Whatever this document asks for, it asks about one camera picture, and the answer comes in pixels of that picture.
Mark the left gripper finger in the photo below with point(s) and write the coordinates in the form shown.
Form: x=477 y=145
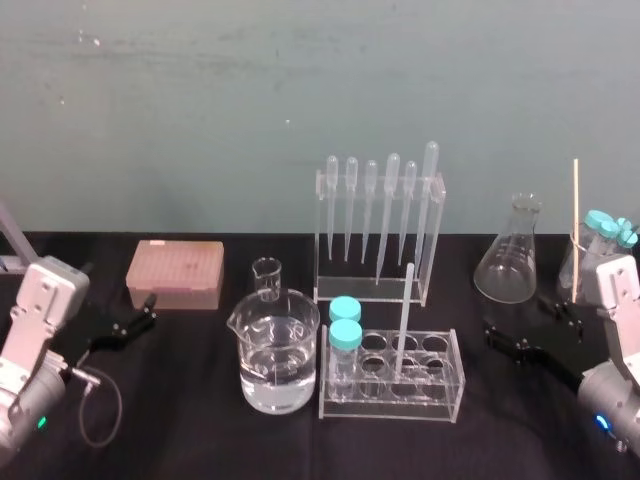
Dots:
x=131 y=331
x=146 y=303

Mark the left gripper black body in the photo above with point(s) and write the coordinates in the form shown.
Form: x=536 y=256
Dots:
x=82 y=336

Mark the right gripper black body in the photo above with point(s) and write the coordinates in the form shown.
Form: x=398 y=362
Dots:
x=552 y=357

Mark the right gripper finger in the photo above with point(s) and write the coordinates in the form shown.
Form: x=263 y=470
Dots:
x=565 y=312
x=507 y=345

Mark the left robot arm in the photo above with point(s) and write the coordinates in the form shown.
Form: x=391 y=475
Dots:
x=35 y=320

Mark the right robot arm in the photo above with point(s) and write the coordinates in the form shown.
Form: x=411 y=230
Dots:
x=617 y=305

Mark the thin wooden stirring rod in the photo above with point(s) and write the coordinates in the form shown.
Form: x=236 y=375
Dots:
x=575 y=225

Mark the pink pipette tip box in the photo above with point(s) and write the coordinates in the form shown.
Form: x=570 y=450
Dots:
x=175 y=275

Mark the glass beaker holding tubes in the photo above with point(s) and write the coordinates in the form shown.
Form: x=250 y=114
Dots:
x=570 y=270

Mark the glass conical flask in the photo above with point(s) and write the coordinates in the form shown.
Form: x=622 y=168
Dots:
x=510 y=265

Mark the clear tube with teal cap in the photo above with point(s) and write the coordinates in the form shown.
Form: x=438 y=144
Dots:
x=628 y=234
x=609 y=230
x=596 y=218

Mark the clear acrylic tube rack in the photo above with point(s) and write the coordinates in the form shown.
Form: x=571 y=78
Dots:
x=430 y=400

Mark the grey metal bar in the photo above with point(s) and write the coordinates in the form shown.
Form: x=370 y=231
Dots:
x=15 y=240

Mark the small empty glass beaker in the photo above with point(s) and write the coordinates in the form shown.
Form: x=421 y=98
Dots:
x=267 y=280

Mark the black table cloth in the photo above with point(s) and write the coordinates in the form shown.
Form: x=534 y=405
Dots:
x=200 y=440

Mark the large glass beaker with water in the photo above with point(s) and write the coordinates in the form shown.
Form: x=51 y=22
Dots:
x=275 y=360

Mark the clear acrylic pipette stand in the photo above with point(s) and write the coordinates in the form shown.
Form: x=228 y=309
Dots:
x=370 y=292

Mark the clear vial with teal cap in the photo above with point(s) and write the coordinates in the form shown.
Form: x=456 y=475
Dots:
x=345 y=307
x=345 y=340

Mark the longest clear plastic transfer pipette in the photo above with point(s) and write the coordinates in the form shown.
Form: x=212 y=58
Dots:
x=427 y=200

